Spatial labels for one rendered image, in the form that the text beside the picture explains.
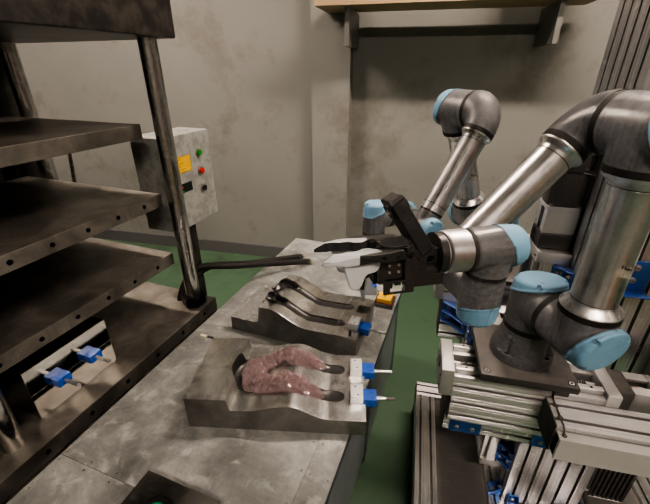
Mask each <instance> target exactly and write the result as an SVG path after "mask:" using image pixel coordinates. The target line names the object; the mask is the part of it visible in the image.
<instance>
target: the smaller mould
mask: <svg viewBox="0 0 650 504"><path fill-rule="evenodd" d="M160 494H162V495H167V496H169V497H170V498H171V499H172V500H173V503H174V504H221V501H219V500H216V499H214V498H212V497H209V496H207V495H205V494H203V493H200V492H198V491H196V490H193V489H191V488H189V487H186V486H184V485H182V484H179V483H177V482H175V481H172V480H170V479H168V478H165V477H163V476H161V475H158V474H156V473H154V472H151V471H148V472H147V473H146V474H145V475H144V476H143V478H142V479H141V480H140V481H139V482H138V484H137V485H136V486H135V487H134V488H133V490H132V491H131V492H130V493H129V495H128V496H127V497H126V498H125V499H124V501H123V502H122V503H121V504H141V503H143V502H144V501H145V500H146V499H148V498H150V497H152V496H155V495H160Z"/></svg>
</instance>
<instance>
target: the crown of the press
mask: <svg viewBox="0 0 650 504"><path fill-rule="evenodd" d="M136 37H154V38H157V39H174V38H175V31H174V24H173V18H172V11H171V5H170V0H0V42H15V43H47V42H80V41H112V40H137V38H136Z"/></svg>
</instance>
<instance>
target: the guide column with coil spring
mask: <svg viewBox="0 0 650 504"><path fill-rule="evenodd" d="M25 442H26V437H25V435H24V433H23V431H22V429H21V427H20V425H19V423H18V422H17V420H16V418H15V416H14V414H13V412H12V410H11V408H10V406H9V404H8V402H7V400H6V398H5V397H4V395H3V393H2V391H1V389H0V449H1V451H2V453H4V454H10V453H13V452H15V451H17V450H19V449H20V448H21V447H22V446H23V445H24V444H25Z"/></svg>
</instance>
